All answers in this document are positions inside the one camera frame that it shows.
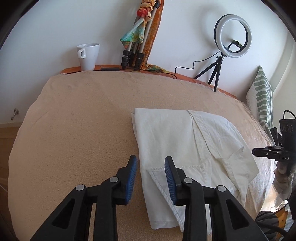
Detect metal door stopper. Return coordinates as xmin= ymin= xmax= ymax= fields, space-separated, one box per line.
xmin=11 ymin=108 xmax=20 ymax=121

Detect beige fleece blanket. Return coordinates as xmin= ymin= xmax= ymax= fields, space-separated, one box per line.
xmin=8 ymin=71 xmax=275 ymax=240

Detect green white patterned pillow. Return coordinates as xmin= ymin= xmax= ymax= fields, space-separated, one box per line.
xmin=245 ymin=65 xmax=274 ymax=130

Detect black power cable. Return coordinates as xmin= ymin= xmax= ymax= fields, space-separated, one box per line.
xmin=171 ymin=50 xmax=223 ymax=80

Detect right gloved hand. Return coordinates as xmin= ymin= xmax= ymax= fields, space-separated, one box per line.
xmin=273 ymin=162 xmax=295 ymax=200

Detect white shirt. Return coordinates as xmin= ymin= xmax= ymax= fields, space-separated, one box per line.
xmin=132 ymin=108 xmax=259 ymax=230

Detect white ring light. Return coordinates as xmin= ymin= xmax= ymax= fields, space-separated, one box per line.
xmin=214 ymin=14 xmax=252 ymax=58

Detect folded grey tripod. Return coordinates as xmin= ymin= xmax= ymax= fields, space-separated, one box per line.
xmin=120 ymin=1 xmax=161 ymax=70

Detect small black tripod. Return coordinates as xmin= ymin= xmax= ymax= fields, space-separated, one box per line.
xmin=194 ymin=54 xmax=225 ymax=92

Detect white mug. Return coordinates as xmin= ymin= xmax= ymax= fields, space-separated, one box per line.
xmin=77 ymin=43 xmax=100 ymax=71

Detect colourful patterned scarf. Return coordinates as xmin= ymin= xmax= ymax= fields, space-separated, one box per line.
xmin=119 ymin=0 xmax=173 ymax=75

